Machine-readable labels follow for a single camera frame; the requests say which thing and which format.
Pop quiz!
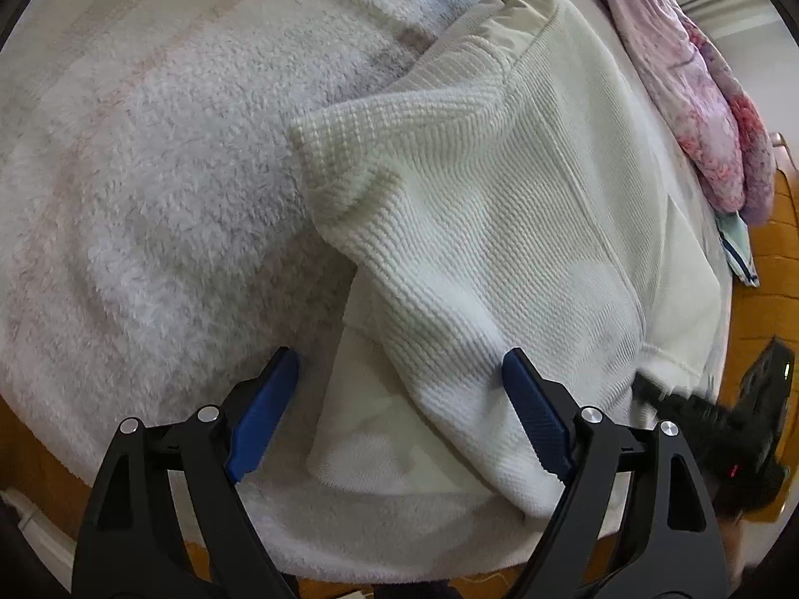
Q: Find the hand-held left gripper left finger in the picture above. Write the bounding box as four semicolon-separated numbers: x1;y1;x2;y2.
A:
72;347;300;599

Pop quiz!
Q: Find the white waffle-knit sweater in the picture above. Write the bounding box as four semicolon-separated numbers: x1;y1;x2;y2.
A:
290;0;733;520

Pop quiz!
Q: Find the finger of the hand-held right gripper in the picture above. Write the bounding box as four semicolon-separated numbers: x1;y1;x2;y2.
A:
632;371;709;431

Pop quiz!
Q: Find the pink floral quilt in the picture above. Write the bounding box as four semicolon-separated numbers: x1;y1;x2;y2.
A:
549;0;778;226

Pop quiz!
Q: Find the light blue striped cloth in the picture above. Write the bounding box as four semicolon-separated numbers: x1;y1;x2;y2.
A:
715;209;761;288

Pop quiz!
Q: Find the white fluffy blanket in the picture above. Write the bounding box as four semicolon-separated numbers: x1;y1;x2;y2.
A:
0;0;734;583

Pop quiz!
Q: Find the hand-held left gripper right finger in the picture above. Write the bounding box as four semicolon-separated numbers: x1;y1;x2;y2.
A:
501;348;733;599

